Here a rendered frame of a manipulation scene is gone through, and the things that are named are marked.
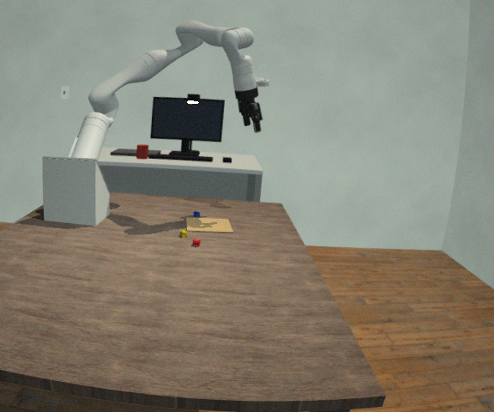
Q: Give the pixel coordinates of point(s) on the tan square mat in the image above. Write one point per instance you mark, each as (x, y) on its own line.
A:
(208, 225)

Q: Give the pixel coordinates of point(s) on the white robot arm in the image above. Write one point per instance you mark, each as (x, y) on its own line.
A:
(92, 134)

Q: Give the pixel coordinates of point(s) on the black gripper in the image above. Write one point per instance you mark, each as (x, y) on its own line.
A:
(249, 108)

